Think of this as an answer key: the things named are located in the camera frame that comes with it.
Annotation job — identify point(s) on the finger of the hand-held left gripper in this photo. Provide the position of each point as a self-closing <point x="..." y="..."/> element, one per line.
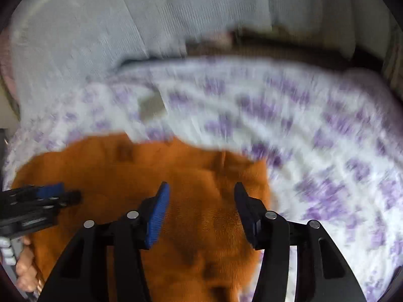
<point x="48" y="190"/>
<point x="67" y="197"/>

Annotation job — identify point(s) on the pink cloth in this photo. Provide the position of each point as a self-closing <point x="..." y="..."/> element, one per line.
<point x="217" y="39"/>

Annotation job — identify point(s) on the purple floral bed sheet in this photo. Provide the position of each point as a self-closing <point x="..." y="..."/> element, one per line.
<point x="314" y="132"/>

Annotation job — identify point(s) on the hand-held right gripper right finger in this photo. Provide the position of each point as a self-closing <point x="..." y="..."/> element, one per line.
<point x="248" y="214"/>

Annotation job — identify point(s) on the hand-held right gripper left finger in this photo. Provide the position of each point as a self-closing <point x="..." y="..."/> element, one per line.
<point x="157" y="217"/>

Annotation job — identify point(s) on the person's left hand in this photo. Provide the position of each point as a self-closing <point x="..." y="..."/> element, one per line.
<point x="24" y="267"/>

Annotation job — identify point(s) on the orange knit garment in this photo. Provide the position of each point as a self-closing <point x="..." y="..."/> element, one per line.
<point x="195" y="188"/>

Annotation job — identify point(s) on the dark brown wooden frame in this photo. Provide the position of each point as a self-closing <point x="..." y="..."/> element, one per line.
<point x="283" y="47"/>

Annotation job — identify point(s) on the white lace curtain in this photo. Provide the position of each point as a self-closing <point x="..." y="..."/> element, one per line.
<point x="110" y="22"/>

